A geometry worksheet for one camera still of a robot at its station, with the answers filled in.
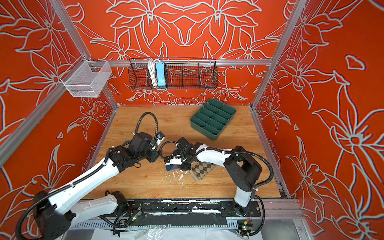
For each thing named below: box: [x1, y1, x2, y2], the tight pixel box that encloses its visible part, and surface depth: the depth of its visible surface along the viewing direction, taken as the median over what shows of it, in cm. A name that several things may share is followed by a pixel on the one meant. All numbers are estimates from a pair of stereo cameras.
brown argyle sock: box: [189, 160, 219, 182], surface depth 87 cm
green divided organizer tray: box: [190, 98, 237, 141], surface depth 107 cm
